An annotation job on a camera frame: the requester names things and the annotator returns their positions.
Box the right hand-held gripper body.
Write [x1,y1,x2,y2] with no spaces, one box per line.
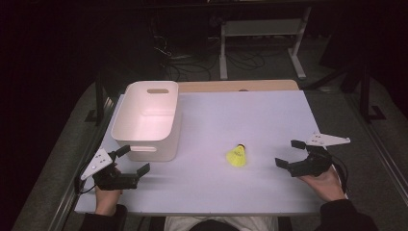
[288,132,351,178]

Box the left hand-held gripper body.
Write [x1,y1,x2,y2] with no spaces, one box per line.
[80,147,141,192]

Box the white plastic storage bin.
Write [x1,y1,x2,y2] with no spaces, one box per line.
[110,80,181,163]

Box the yellow shuttlecock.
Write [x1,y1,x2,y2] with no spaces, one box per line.
[225,143,248,168]

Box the person's left hand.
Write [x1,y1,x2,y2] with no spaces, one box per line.
[94,165,123,217]

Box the person's right hand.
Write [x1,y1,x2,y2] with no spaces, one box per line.
[297,167,347,202]

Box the black metal stand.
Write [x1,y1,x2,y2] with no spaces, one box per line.
[85,73,107,126]
[340,61,388,124]

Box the white foam board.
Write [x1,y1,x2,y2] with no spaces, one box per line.
[74,90,354,217]

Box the wooden table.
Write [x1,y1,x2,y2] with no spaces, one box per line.
[177,79,300,94]

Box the left hand-held gripper black cable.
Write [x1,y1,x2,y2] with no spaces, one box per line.
[74,160,97,196]

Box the hand-held gripper black cable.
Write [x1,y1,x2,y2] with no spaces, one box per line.
[74,160,97,196]
[328,154,350,195]

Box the right hand-held gripper black cable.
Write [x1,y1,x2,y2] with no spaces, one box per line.
[328,154,350,195]

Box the aluminium frame rail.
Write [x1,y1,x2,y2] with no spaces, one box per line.
[345,95,408,206]
[47,95,116,231]

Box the tangle of black floor cables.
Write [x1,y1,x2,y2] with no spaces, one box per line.
[150,15,268,83]

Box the white metal stand frame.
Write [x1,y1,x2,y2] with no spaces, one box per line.
[218,6,313,81]

